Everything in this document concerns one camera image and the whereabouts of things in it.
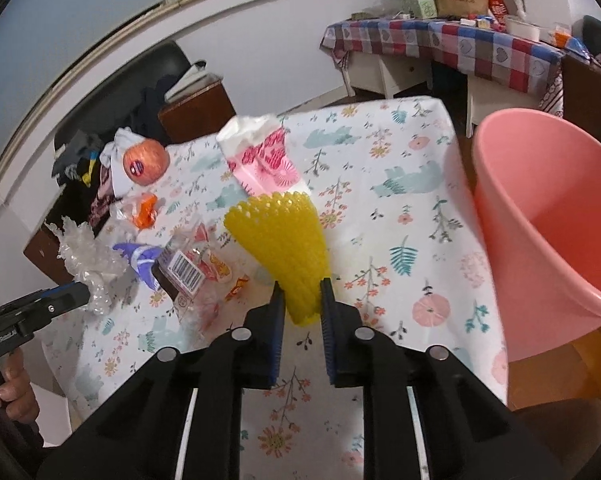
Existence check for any floral tablecloth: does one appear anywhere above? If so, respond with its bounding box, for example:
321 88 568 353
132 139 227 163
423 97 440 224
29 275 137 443
40 95 510 480

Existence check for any pink patterned garment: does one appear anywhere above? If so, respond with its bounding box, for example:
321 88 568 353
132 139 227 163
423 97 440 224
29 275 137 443
88 165 114 226

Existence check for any black leather sofa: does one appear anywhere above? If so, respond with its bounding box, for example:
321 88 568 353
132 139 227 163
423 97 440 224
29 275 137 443
23 40 191 286

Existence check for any white wooden desk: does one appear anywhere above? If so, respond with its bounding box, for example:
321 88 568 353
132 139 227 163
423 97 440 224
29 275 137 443
465 75 546 138
341 52 434 100

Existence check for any dark navy garment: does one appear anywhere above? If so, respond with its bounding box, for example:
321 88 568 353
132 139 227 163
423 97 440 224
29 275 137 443
140 75 181 141

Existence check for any pink plastic bucket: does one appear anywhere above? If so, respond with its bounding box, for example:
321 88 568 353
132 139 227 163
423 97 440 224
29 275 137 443
471 108 601 363

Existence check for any white bowl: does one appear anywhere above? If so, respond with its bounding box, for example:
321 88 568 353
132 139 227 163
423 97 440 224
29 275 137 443
503 15 544 41

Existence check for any blue plastic bag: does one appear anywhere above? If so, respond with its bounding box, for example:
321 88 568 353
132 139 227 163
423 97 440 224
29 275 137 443
565 35 591 58

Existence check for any purple cloth bundle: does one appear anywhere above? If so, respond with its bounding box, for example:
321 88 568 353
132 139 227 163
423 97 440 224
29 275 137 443
113 241 164 291

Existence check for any pink patterned paper pack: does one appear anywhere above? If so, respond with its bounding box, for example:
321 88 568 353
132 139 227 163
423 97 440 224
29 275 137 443
216 114 311 196

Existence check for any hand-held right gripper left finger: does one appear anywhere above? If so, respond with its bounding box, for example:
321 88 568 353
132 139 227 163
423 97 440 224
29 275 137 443
35 280 286 480

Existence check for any clear bag with orange peel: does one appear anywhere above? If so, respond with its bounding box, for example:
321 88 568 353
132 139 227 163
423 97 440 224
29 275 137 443
109 191 168 233

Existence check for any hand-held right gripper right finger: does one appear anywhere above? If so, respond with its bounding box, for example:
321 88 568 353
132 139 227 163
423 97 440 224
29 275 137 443
319 277 566 480

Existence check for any grey garment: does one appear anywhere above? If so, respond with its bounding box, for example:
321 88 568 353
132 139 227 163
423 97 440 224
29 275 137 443
50 130 101 178

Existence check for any clear plastic wrap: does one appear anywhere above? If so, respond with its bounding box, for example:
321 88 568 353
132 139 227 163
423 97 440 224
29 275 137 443
45 215 131 317

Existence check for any white garment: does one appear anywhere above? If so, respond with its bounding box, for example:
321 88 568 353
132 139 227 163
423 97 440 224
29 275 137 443
100 127 134 196

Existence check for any white book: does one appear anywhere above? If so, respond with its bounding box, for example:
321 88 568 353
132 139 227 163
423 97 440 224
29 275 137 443
164 60 224 105

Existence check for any yellow foam fruit net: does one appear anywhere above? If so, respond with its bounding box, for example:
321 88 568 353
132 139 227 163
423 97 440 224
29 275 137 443
223 191 331 326

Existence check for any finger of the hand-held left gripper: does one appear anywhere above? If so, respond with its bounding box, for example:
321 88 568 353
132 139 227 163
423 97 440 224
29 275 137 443
0 282 91 342

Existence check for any paisley patterned cloth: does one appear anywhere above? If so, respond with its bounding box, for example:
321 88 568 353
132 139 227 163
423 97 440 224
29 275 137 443
538 67 566 116

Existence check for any red apple with sticker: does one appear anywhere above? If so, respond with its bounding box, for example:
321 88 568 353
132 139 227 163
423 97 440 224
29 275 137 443
123 139 170 184

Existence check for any clear snack wrapper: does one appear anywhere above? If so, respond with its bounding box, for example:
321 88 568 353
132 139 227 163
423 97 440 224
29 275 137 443
153 220 254 338

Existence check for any wooden side table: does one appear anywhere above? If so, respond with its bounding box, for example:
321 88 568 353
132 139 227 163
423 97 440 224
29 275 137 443
561 52 601 131
158 82 237 146

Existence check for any person's left hand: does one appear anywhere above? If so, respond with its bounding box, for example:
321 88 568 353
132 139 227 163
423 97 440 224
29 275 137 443
0 347 40 441

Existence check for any side table with checkered cloth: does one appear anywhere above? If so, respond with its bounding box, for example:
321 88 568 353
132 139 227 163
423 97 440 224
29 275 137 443
321 17 566 116

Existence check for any green box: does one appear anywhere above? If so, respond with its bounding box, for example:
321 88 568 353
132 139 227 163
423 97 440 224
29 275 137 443
398 0 439 20

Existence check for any yellow and blue cloth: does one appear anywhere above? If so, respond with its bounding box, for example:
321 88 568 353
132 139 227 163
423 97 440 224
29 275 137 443
80 152 98 186

